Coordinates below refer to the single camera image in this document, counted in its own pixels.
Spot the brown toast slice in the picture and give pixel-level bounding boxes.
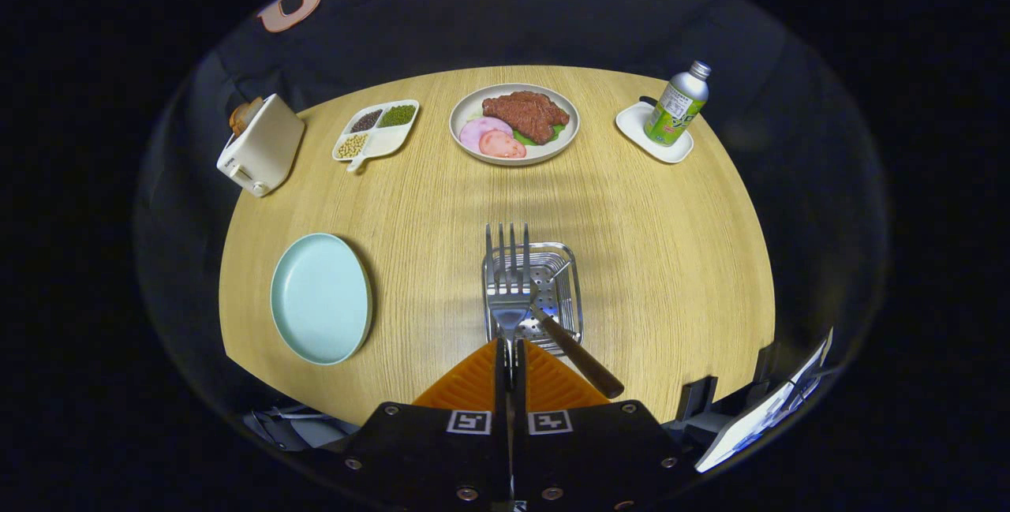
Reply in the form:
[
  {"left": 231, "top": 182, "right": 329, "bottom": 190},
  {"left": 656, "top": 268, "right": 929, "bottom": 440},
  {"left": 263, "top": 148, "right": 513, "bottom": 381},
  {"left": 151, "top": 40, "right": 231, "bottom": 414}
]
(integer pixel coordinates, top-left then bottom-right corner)
[{"left": 229, "top": 97, "right": 265, "bottom": 138}]

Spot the brown steak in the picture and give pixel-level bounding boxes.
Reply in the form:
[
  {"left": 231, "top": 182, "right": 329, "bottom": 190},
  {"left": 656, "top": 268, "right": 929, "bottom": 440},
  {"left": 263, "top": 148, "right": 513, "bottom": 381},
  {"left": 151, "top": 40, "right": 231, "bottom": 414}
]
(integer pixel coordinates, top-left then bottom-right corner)
[{"left": 482, "top": 91, "right": 570, "bottom": 145}]

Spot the white toaster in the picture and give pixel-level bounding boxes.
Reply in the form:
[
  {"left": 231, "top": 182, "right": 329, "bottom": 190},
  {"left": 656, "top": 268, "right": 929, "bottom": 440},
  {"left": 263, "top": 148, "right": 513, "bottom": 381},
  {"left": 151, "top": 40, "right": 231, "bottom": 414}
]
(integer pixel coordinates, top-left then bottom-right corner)
[{"left": 216, "top": 94, "right": 305, "bottom": 198}]

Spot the salmon pink ham slice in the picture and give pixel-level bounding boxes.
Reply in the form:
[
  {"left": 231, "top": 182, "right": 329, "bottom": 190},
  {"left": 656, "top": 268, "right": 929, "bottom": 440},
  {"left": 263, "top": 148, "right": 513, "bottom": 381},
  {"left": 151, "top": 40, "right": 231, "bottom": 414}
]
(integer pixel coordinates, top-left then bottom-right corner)
[{"left": 479, "top": 130, "right": 527, "bottom": 159}]

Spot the dark grey object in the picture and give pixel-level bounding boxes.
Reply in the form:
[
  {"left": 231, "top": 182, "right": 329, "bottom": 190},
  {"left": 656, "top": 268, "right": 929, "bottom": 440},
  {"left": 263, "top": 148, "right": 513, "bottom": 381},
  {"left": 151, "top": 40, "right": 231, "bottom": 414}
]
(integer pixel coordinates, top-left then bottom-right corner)
[{"left": 245, "top": 405, "right": 360, "bottom": 450}]

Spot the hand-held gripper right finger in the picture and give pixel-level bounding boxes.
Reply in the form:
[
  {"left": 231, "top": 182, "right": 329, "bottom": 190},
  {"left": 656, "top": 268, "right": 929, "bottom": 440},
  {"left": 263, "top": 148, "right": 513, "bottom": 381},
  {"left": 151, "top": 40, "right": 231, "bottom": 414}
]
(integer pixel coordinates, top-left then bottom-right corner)
[{"left": 513, "top": 338, "right": 687, "bottom": 509}]

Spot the pale pink ham slice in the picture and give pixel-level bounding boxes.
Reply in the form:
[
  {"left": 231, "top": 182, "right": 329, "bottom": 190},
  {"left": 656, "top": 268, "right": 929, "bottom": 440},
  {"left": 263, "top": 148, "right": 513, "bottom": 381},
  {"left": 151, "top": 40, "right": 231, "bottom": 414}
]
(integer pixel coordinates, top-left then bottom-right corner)
[{"left": 460, "top": 116, "right": 514, "bottom": 151}]

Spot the small white square coaster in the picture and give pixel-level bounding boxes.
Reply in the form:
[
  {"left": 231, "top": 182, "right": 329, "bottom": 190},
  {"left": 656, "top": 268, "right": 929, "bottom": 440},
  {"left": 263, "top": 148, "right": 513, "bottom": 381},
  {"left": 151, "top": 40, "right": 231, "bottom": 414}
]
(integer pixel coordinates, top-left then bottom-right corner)
[{"left": 615, "top": 100, "right": 695, "bottom": 164}]

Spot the white flat panel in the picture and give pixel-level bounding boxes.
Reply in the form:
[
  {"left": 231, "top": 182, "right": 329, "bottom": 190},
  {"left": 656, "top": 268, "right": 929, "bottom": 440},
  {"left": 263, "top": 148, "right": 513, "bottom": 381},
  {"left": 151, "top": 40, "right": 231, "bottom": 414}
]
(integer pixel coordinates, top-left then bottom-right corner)
[{"left": 694, "top": 328, "right": 835, "bottom": 473}]

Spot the metal wire basket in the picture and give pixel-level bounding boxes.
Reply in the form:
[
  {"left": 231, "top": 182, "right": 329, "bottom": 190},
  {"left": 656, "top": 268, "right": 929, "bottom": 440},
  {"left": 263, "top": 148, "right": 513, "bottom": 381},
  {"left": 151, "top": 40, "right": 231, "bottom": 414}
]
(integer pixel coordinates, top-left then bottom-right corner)
[{"left": 481, "top": 241, "right": 585, "bottom": 357}]

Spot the beige round dinner plate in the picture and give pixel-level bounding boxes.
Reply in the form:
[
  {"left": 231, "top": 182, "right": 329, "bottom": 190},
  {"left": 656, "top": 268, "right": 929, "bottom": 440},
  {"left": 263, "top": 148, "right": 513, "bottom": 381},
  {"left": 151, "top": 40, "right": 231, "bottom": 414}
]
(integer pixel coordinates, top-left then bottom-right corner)
[{"left": 448, "top": 84, "right": 581, "bottom": 166}]

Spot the black backdrop cloth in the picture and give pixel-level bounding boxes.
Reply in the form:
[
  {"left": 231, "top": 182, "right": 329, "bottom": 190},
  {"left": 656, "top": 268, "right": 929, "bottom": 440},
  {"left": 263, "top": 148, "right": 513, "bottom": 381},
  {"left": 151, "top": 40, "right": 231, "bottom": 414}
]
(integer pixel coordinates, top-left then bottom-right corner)
[{"left": 189, "top": 0, "right": 790, "bottom": 114}]

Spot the green lettuce leaf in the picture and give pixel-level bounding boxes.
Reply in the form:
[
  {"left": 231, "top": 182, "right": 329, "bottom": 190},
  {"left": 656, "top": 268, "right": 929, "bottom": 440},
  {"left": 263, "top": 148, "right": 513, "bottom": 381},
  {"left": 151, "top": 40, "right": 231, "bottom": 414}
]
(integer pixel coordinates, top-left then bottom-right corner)
[{"left": 517, "top": 124, "right": 567, "bottom": 147}]

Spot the green label metal bottle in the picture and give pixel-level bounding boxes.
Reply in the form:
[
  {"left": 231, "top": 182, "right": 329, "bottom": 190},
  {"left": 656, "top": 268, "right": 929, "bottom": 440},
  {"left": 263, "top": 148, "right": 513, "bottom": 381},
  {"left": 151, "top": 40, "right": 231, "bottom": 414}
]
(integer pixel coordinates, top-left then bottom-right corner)
[{"left": 644, "top": 61, "right": 712, "bottom": 147}]

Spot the metal spoon with wooden handle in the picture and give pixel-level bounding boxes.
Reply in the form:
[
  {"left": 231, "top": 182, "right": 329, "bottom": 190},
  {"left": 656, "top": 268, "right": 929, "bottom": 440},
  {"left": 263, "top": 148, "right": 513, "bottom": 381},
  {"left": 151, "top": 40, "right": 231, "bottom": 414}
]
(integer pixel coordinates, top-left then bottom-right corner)
[{"left": 530, "top": 303, "right": 626, "bottom": 400}]

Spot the white divided dish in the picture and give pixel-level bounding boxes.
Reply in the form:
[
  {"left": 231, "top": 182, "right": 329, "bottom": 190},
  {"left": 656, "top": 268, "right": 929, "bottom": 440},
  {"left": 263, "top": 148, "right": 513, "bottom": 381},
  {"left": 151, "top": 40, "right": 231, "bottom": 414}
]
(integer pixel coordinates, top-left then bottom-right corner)
[{"left": 331, "top": 99, "right": 421, "bottom": 174}]

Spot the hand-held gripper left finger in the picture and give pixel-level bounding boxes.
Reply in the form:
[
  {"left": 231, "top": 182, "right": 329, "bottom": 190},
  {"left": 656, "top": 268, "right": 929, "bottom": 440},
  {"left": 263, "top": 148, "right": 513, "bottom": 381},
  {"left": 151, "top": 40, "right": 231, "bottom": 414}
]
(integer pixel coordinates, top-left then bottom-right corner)
[{"left": 339, "top": 338, "right": 510, "bottom": 509}]

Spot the metal fork with wooden handle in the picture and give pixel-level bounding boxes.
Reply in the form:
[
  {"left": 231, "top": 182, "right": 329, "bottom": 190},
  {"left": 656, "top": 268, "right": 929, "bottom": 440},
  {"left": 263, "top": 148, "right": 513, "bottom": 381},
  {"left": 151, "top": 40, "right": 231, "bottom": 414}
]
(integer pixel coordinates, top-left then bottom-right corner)
[{"left": 483, "top": 222, "right": 539, "bottom": 371}]

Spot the light green round plate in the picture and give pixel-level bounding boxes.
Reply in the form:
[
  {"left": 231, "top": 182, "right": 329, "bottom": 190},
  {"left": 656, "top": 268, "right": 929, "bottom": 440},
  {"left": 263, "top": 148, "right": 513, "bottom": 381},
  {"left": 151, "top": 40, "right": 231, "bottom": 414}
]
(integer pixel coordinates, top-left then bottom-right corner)
[{"left": 270, "top": 233, "right": 373, "bottom": 366}]

